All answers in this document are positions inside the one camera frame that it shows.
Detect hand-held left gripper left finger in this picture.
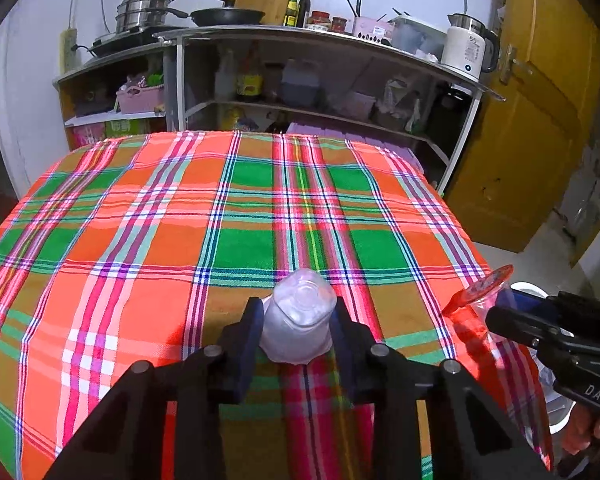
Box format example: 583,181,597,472
45,296,266,480

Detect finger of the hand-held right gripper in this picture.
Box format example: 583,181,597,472
485,305,562,357
495,287,581,322

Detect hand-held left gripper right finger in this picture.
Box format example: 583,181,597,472
327,300,553,480

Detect clear cup with red lid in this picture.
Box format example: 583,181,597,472
440,264,516,346

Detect clear plastic bottle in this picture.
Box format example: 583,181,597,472
259,268,338,365

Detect person's right hand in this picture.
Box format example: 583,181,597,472
562,410,600,457

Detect plaid tablecloth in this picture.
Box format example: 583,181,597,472
0,130,556,480

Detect yellow wooden door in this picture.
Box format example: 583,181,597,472
445,0,600,253

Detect crumpled plastic bags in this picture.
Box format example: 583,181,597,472
377,77,423,131

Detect green carton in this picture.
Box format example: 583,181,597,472
105,117,153,138

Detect clear food box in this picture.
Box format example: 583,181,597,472
340,91,376,121

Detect white electric kettle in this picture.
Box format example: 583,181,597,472
441,12,501,81

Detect pink carton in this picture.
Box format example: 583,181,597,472
72,122,106,150

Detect yellow-label bottle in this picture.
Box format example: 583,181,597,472
236,45,264,102

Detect grey plastic jug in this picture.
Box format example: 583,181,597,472
280,60,323,106

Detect white plastic bottle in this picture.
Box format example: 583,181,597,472
214,50,238,101

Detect pink basket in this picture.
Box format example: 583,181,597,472
116,82,166,116

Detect clear plastic container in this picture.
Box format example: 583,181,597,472
387,14,448,58

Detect pink utensil holder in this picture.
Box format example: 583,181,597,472
352,16,396,46

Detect low wooden cabinet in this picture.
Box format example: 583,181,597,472
54,42,181,151

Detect white kitchen shelf unit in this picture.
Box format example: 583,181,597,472
152,25,506,193

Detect black induction cooker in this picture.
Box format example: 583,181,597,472
87,26,188,58

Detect black frying pan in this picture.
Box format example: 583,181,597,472
190,0,267,27

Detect power strip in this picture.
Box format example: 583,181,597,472
60,30,78,73

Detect steel pot with lid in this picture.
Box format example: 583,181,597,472
115,0,190,33

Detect metal door handle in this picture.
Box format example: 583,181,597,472
497,44,533,86

